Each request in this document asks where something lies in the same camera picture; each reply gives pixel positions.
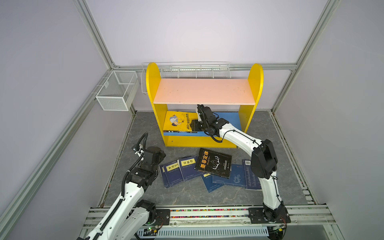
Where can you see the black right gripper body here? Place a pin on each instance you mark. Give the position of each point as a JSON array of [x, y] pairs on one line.
[[198, 126]]

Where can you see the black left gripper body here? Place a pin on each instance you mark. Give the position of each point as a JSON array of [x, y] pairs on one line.
[[161, 156]]

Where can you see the yellow cartoon cover book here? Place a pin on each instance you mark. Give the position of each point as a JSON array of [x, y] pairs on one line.
[[179, 122]]

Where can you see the navy book yellow label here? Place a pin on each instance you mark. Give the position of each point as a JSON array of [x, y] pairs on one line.
[[187, 168]]

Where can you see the black deer cover book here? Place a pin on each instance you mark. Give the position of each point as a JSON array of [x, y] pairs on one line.
[[214, 163]]

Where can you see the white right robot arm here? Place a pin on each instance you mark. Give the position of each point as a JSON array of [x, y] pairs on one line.
[[263, 158]]

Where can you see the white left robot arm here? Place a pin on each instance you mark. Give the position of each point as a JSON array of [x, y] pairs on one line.
[[130, 212]]

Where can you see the navy book leftmost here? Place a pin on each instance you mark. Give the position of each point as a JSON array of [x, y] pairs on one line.
[[164, 177]]

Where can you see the yellow wooden bookshelf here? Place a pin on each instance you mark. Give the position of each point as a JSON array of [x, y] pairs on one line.
[[245, 93]]

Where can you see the navy book lower middle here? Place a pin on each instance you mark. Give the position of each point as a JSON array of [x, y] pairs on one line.
[[209, 184]]

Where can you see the blue book white drawing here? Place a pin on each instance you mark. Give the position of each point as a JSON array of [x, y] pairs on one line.
[[236, 179]]

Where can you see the navy book text back cover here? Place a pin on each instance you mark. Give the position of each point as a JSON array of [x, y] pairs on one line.
[[251, 180]]

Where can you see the white wire rack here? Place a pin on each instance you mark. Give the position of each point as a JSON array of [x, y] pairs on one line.
[[195, 70]]

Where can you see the white mesh wire basket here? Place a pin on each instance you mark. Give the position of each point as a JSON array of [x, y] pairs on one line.
[[118, 91]]

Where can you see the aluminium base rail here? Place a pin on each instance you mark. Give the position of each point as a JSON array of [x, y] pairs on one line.
[[234, 221]]

